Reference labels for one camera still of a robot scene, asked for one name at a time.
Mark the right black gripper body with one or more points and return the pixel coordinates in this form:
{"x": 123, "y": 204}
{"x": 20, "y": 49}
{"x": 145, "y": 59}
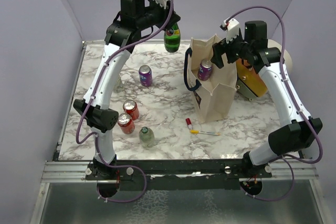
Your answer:
{"x": 235, "y": 49}

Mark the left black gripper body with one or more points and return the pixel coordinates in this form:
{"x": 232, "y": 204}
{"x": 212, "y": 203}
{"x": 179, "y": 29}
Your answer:
{"x": 153, "y": 13}

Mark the green glass bottle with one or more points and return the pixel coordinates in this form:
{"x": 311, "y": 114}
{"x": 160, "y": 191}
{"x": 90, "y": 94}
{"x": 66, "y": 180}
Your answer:
{"x": 172, "y": 39}

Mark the purple soda can front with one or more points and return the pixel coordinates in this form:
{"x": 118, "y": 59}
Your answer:
{"x": 205, "y": 70}

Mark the purple soda can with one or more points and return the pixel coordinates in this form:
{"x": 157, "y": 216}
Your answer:
{"x": 205, "y": 70}
{"x": 145, "y": 74}

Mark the beige canvas bag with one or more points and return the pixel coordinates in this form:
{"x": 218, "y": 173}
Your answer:
{"x": 212, "y": 98}

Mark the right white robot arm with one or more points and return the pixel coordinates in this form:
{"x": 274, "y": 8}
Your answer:
{"x": 298, "y": 128}

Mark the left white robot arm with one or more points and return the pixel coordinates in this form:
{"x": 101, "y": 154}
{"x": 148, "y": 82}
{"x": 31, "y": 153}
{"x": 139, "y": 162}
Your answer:
{"x": 136, "y": 22}

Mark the cream cylinder orange yellow face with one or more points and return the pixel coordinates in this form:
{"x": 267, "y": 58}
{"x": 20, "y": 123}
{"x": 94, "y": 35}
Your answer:
{"x": 249, "y": 83}

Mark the clear bottle rear left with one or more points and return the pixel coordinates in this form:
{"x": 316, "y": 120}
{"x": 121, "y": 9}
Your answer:
{"x": 118, "y": 87}

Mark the clear bottle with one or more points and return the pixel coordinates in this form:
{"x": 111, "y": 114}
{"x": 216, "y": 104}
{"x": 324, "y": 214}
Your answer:
{"x": 118, "y": 87}
{"x": 146, "y": 137}

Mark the red capped small tube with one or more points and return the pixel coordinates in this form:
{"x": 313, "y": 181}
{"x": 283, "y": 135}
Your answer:
{"x": 189, "y": 124}

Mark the red soda can rear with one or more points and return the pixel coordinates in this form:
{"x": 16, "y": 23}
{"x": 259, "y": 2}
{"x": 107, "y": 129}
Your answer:
{"x": 130, "y": 107}

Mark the red soda can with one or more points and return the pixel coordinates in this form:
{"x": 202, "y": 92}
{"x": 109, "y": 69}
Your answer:
{"x": 126, "y": 123}
{"x": 130, "y": 107}

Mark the yellow white pen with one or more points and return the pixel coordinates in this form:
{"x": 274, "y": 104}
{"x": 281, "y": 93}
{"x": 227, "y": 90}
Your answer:
{"x": 204, "y": 133}

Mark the red soda can front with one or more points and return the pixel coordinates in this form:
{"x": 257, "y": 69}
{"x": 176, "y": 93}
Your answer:
{"x": 126, "y": 123}

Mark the clear bottle front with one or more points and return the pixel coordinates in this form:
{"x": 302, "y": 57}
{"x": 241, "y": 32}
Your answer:
{"x": 146, "y": 137}

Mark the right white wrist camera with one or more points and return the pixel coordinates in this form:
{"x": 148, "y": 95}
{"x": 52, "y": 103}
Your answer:
{"x": 232, "y": 27}

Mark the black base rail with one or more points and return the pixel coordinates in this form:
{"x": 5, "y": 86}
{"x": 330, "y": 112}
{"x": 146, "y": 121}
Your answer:
{"x": 174, "y": 174}

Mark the aluminium frame rail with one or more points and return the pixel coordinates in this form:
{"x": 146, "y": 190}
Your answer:
{"x": 74, "y": 172}

